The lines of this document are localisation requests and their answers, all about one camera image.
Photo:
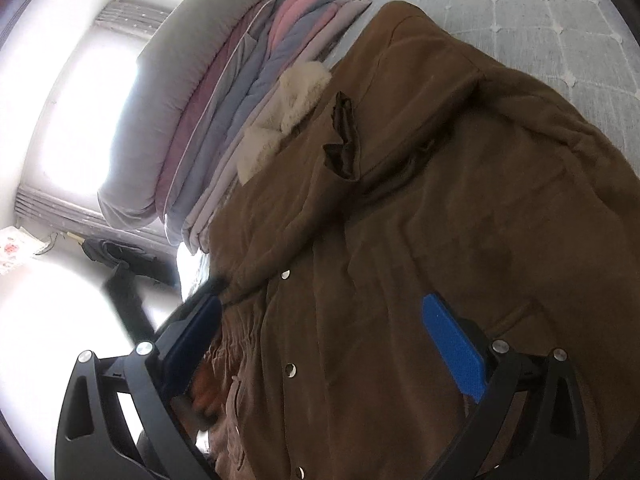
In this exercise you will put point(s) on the window curtain rail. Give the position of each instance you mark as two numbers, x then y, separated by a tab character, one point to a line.
131	18

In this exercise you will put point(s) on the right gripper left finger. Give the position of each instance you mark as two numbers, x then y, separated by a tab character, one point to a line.
93	440

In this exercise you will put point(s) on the grey quilted bedspread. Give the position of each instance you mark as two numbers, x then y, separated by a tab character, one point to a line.
582	49

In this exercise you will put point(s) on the stack of folded quilted clothes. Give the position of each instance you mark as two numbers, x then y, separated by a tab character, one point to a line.
199	165

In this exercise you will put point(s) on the person's left hand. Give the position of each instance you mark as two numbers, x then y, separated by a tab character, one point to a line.
197	409

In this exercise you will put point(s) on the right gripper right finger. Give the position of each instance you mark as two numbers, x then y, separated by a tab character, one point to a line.
550	440

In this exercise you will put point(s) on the brown corduroy coat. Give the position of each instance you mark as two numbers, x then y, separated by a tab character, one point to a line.
426	166

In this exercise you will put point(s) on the white cardboard box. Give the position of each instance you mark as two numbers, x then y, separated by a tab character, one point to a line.
17	246

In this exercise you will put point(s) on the black garment on floor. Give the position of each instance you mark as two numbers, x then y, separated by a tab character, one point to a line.
133	258

